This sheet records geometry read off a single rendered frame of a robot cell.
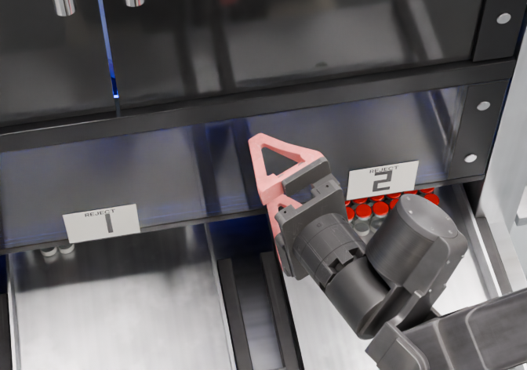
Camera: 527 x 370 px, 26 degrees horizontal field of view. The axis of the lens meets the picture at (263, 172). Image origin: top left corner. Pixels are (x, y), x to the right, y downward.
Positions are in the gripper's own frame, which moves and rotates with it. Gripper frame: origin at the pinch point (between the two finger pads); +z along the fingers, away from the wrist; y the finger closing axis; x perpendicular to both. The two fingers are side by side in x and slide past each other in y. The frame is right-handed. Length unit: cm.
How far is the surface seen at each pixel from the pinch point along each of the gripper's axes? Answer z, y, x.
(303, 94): 10.3, -5.8, -9.9
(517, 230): 45, -133, -69
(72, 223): 21.1, -18.5, 17.7
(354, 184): 9.3, -24.9, -13.5
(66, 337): 17.4, -32.8, 25.2
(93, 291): 21.5, -33.3, 19.4
